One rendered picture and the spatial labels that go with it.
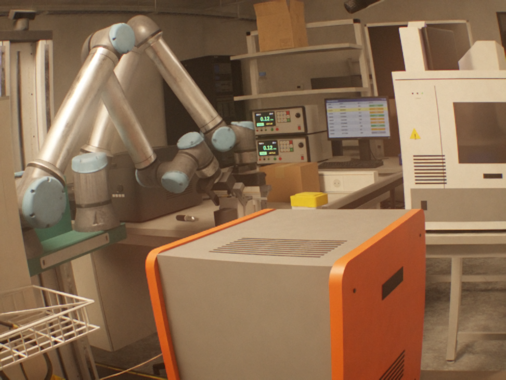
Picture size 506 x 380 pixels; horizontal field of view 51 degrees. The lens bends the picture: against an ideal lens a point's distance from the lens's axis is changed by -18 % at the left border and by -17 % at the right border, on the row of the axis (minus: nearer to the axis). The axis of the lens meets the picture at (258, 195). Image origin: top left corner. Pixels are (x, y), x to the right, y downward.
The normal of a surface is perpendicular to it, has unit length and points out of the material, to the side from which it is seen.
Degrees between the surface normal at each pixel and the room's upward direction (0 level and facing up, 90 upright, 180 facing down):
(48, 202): 94
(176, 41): 90
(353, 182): 90
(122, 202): 90
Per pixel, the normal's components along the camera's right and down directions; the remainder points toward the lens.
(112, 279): 0.84, 0.00
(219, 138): 0.33, 0.18
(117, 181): -0.53, 0.18
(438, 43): 0.56, 0.07
